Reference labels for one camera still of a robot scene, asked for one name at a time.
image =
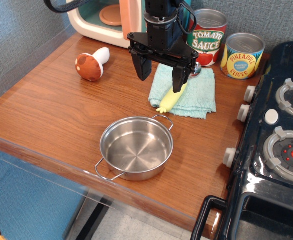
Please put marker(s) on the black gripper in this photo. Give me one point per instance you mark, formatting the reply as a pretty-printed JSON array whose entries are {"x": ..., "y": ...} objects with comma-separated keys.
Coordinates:
[{"x": 163, "y": 43}]

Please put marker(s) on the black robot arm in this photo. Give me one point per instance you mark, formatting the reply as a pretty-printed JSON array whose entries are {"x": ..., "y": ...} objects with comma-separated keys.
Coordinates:
[{"x": 168, "y": 9}]

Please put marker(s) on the tomato sauce can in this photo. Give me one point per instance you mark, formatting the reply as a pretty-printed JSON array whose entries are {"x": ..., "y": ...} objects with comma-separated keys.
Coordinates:
[{"x": 208, "y": 35}]

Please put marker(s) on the toy microwave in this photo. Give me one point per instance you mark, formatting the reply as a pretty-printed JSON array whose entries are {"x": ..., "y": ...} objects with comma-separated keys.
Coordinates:
[{"x": 110, "y": 21}]

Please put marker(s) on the brown plush mushroom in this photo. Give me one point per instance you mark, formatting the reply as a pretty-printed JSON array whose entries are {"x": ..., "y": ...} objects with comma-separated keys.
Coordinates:
[{"x": 91, "y": 66}]

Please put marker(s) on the stainless steel pot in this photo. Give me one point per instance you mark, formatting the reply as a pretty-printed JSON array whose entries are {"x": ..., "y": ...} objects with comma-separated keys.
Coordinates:
[{"x": 137, "y": 148}]

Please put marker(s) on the pineapple slices can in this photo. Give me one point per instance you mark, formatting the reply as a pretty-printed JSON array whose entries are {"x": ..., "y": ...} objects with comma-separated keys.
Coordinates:
[{"x": 242, "y": 55}]

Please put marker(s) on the white upper stove knob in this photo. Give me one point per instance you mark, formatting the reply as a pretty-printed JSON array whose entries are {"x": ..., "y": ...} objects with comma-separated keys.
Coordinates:
[{"x": 249, "y": 94}]

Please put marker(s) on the white stove knob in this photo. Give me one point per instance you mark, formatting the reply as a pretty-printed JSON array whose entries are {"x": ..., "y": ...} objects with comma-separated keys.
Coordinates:
[
  {"x": 243, "y": 112},
  {"x": 249, "y": 94},
  {"x": 229, "y": 157}
]

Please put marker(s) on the white middle stove knob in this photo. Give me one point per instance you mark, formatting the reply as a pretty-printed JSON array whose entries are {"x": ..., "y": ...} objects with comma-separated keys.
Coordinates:
[{"x": 243, "y": 112}]

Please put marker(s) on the white lower stove knob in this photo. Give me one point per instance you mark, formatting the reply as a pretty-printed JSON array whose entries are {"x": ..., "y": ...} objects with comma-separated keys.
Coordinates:
[{"x": 229, "y": 157}]

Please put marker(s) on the black toy stove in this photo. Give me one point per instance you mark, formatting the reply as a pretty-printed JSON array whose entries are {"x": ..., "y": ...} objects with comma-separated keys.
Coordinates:
[{"x": 259, "y": 204}]

